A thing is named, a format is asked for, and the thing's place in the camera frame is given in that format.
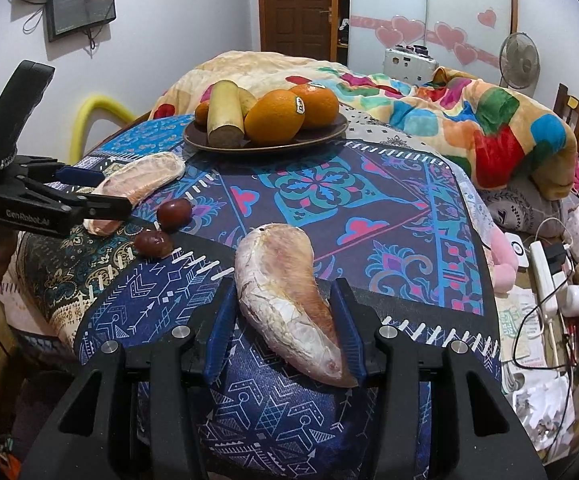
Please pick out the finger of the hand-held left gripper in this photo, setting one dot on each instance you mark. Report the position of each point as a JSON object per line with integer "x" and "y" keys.
{"x": 104, "y": 205}
{"x": 76, "y": 176}

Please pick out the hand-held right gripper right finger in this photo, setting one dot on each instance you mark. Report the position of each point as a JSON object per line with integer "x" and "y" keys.
{"x": 352, "y": 330}

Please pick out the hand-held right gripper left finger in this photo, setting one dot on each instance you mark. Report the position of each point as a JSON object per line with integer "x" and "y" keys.
{"x": 219, "y": 330}

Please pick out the small tangerine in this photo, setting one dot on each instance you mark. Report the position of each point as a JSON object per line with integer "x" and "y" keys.
{"x": 203, "y": 112}

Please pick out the sugarcane piece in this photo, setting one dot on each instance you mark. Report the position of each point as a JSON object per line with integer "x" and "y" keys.
{"x": 224, "y": 115}
{"x": 247, "y": 100}

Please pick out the large orange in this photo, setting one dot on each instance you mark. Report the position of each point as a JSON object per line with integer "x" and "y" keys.
{"x": 272, "y": 120}
{"x": 322, "y": 107}

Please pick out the purple plate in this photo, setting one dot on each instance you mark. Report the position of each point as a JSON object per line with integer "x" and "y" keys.
{"x": 289, "y": 142}

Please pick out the red date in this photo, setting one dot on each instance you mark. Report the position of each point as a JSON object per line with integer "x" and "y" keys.
{"x": 152, "y": 244}
{"x": 174, "y": 215}

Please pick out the yellow foam tube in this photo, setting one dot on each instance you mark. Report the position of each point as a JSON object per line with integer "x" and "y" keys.
{"x": 86, "y": 115}

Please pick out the blue patterned cloth mat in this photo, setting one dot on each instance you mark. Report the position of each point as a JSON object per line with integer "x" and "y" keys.
{"x": 319, "y": 200}

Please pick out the pink plush toy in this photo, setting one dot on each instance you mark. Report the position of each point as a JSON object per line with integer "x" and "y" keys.
{"x": 500, "y": 265}

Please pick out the white charger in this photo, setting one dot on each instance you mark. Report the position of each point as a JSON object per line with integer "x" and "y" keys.
{"x": 515, "y": 252}

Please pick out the white power strip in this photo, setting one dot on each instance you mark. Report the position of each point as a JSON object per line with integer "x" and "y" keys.
{"x": 542, "y": 275}

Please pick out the grey patterned pillow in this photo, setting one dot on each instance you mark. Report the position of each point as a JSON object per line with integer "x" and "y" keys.
{"x": 519, "y": 205}

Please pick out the colourful patchwork blanket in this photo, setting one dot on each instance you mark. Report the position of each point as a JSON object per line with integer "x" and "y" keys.
{"x": 469, "y": 125}

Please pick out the white box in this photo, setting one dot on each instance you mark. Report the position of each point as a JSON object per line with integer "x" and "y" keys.
{"x": 409, "y": 62}

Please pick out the brown wooden door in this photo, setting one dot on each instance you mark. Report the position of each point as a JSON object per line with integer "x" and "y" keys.
{"x": 294, "y": 5}

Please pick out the standing fan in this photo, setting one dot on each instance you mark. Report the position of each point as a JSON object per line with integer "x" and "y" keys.
{"x": 518, "y": 60}

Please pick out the wardrobe with heart stickers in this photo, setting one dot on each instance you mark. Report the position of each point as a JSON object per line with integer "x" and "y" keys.
{"x": 444, "y": 0}

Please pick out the small wall monitor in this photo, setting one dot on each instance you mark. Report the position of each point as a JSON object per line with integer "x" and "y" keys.
{"x": 79, "y": 10}

